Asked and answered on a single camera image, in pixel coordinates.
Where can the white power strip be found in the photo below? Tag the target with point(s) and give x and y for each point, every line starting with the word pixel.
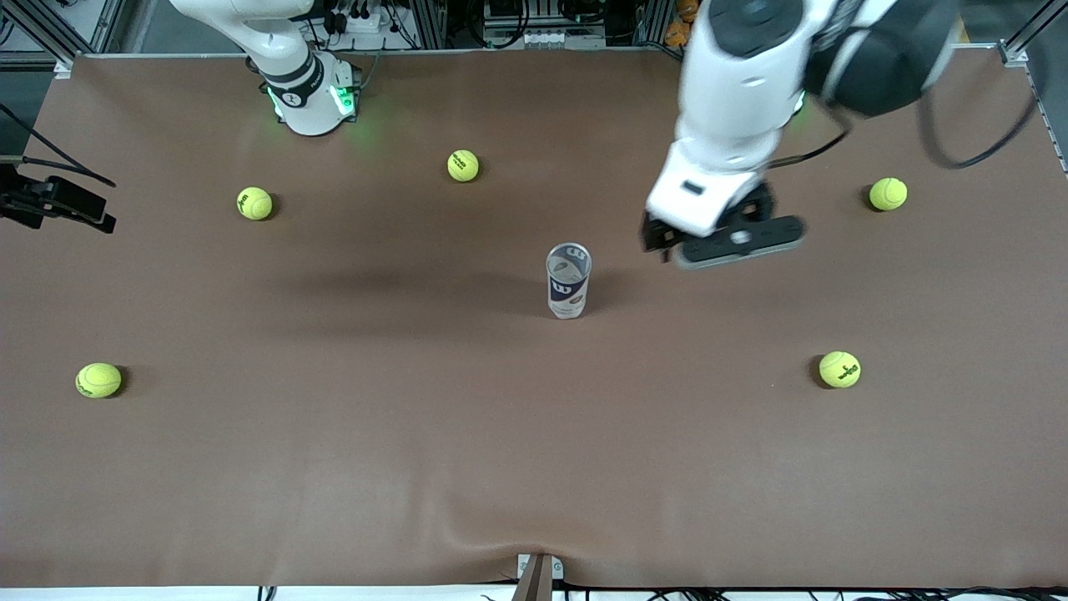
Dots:
pixel 359 21

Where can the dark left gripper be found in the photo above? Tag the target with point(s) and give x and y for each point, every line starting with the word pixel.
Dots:
pixel 653 237

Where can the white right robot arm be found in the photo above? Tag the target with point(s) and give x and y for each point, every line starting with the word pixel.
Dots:
pixel 309 108

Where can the clear tennis ball can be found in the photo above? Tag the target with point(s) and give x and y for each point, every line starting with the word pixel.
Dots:
pixel 569 292

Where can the pile of orange objects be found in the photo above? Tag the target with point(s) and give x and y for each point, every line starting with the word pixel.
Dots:
pixel 682 21

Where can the yellow tennis ball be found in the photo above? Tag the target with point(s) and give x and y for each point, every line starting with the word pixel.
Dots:
pixel 888 194
pixel 254 203
pixel 839 369
pixel 98 380
pixel 463 165

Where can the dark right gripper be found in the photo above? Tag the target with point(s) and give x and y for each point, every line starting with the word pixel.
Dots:
pixel 32 200

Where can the brown table mat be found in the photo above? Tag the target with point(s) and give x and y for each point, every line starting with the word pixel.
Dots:
pixel 534 467

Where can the metal table edge bracket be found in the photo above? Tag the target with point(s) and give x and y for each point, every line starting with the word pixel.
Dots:
pixel 538 576

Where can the grey electronics box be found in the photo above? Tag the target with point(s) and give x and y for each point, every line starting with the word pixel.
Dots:
pixel 542 25

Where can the aluminium frame post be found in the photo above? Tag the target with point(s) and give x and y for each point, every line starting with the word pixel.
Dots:
pixel 104 25
pixel 1022 46

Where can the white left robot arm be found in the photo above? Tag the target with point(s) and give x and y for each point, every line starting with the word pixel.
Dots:
pixel 734 83

